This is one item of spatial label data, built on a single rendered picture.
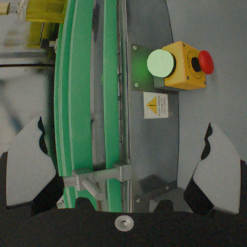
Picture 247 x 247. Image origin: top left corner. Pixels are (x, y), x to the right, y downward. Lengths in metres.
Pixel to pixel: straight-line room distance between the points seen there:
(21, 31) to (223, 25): 0.54
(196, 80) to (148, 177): 0.19
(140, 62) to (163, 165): 0.19
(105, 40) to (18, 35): 0.35
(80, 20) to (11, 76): 0.33
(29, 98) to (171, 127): 0.42
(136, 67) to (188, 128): 0.16
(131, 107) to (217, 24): 0.23
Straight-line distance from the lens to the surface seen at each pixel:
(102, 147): 0.25
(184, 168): 0.35
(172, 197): 0.32
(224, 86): 0.29
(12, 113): 0.53
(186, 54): 0.26
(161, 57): 0.24
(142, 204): 0.31
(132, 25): 0.30
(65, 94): 0.31
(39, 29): 0.56
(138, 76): 0.27
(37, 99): 0.53
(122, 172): 0.25
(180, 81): 0.24
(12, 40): 0.55
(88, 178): 0.22
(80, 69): 0.24
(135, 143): 0.26
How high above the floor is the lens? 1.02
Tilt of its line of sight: 32 degrees down
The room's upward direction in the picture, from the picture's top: 93 degrees counter-clockwise
